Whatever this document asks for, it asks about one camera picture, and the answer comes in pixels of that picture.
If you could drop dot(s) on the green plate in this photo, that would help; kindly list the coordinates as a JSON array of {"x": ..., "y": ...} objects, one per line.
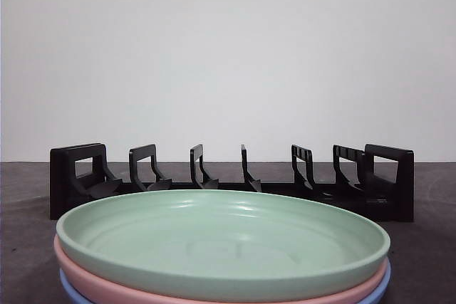
[{"x": 213, "y": 240}]

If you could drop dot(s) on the pink plate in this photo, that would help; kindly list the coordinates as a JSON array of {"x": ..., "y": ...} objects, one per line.
[{"x": 89, "y": 279}]

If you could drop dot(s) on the blue plate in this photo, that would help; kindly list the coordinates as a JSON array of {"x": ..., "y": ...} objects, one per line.
[{"x": 68, "y": 288}]

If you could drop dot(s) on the black plate rack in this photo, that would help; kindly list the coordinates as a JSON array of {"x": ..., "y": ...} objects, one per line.
[{"x": 404, "y": 183}]

